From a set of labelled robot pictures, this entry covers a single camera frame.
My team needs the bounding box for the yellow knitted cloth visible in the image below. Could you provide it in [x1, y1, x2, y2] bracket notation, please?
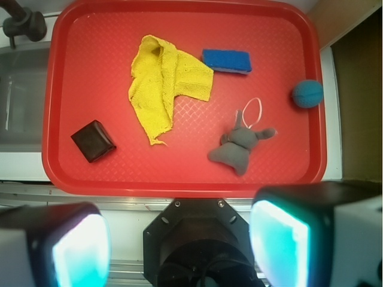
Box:
[128, 35, 214, 146]

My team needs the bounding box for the stainless steel sink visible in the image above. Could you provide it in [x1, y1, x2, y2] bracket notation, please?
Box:
[1, 42, 50, 152]

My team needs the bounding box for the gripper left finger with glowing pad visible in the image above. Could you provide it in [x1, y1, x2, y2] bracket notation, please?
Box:
[1, 202, 111, 286]

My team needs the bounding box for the dark metal faucet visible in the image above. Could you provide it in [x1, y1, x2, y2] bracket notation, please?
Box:
[1, 0, 47, 50]

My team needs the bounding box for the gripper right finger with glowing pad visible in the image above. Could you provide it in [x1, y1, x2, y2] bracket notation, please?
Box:
[249, 181, 382, 286]

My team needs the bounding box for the grey plush bunny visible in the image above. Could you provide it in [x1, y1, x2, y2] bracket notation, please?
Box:
[208, 97, 276, 176]

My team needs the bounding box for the blue ball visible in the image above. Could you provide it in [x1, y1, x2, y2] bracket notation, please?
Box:
[291, 80, 324, 109]

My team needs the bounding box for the black box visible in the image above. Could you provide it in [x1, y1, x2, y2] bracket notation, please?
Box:
[71, 120, 117, 163]

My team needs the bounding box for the red plastic tray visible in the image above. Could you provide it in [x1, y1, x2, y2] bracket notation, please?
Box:
[42, 1, 327, 198]

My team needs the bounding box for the blue sponge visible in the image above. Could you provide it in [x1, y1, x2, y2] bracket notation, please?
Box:
[202, 49, 253, 74]

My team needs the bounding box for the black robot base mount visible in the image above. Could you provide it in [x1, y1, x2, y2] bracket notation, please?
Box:
[142, 199, 265, 286]

